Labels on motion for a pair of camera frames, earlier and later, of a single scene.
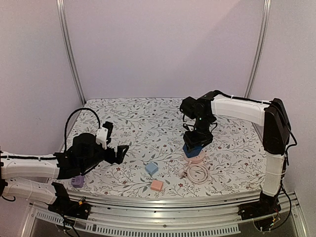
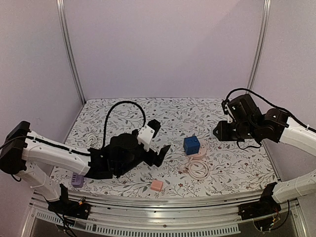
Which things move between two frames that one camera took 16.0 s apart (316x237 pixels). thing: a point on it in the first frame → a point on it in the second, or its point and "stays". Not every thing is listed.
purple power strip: [77, 181] stays
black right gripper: [197, 138] → [233, 129]
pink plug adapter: [156, 185] stays
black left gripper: [119, 158] → [151, 160]
